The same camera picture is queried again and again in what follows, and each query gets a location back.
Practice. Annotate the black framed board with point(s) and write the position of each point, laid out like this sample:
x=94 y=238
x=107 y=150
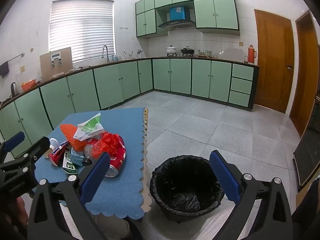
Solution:
x=308 y=155

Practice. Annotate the metal faucet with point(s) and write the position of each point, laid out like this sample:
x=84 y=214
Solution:
x=108 y=57

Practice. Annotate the black trash bin with bag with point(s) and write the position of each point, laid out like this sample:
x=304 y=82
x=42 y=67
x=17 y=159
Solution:
x=185 y=197

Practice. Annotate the beige scalloped undercloth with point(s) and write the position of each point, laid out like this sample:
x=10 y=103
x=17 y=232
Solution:
x=148 y=201

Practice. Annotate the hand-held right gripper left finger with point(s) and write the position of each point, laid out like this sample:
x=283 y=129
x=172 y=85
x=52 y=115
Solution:
x=96 y=177

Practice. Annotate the orange plastic basin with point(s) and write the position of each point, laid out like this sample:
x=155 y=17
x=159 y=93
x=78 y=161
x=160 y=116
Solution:
x=28 y=86

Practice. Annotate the green cabinet drawer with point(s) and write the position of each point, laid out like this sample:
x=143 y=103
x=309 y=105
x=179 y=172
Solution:
x=239 y=98
x=241 y=85
x=242 y=72

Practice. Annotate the light green white plastic bag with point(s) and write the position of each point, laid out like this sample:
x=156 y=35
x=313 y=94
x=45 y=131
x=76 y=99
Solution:
x=87 y=127

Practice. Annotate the white plastic cup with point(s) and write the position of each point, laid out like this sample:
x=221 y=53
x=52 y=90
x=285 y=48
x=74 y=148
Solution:
x=53 y=143

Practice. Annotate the orange knitted cloth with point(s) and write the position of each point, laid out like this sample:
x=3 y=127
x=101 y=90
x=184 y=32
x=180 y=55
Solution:
x=70 y=133

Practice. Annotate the range hood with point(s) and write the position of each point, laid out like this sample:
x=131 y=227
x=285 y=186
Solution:
x=176 y=25

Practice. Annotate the red plastic bag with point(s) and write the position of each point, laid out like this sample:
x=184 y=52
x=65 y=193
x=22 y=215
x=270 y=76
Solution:
x=107 y=142

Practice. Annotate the red thermos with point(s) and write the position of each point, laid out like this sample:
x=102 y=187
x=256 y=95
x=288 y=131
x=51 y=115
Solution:
x=251 y=55

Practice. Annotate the person's left forearm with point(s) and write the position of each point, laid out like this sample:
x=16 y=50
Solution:
x=20 y=203

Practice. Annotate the dark towel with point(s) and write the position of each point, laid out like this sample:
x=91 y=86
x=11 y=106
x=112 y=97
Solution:
x=4 y=69

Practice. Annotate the white window blind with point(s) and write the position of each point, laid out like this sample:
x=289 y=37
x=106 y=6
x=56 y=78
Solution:
x=80 y=30

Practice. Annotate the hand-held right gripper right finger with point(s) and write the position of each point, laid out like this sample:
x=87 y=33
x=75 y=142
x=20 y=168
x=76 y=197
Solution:
x=223 y=177

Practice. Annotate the row of green wall cabinets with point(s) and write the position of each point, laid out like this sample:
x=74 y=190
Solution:
x=215 y=12

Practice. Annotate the row of green base cabinets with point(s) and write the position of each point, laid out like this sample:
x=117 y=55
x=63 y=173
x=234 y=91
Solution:
x=110 y=85

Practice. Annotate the crushed red can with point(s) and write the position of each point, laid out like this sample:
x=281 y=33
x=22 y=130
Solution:
x=117 y=160

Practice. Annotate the white cooking pot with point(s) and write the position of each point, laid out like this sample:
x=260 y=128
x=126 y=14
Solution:
x=171 y=50

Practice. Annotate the dark green snack wrapper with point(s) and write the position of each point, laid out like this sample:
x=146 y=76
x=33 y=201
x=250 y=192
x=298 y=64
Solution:
x=68 y=166

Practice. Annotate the brown cardboard board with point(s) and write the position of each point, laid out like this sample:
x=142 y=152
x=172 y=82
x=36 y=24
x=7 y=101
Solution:
x=47 y=67

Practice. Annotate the blue box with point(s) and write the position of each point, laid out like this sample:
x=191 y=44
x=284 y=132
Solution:
x=178 y=13

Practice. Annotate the blue scalloped table mat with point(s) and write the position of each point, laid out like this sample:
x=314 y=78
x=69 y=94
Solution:
x=125 y=135

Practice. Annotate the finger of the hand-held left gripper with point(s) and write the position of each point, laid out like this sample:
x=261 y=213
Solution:
x=13 y=140
x=37 y=146

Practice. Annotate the light blue carton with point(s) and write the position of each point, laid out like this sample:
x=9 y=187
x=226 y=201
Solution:
x=76 y=158

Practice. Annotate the steel electric kettle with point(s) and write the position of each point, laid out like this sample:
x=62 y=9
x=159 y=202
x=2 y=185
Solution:
x=14 y=88

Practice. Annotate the glass jar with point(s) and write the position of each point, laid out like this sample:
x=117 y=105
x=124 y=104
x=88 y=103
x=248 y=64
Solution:
x=197 y=52
x=208 y=54

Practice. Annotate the black wok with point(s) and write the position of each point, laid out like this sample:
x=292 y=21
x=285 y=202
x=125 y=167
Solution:
x=187 y=51

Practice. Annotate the metal towel rail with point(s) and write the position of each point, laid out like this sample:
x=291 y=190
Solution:
x=15 y=58

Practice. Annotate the red white snack packet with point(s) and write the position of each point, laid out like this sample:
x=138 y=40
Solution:
x=56 y=156

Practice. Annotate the white plastic bracket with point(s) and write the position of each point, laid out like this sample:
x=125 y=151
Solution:
x=55 y=55

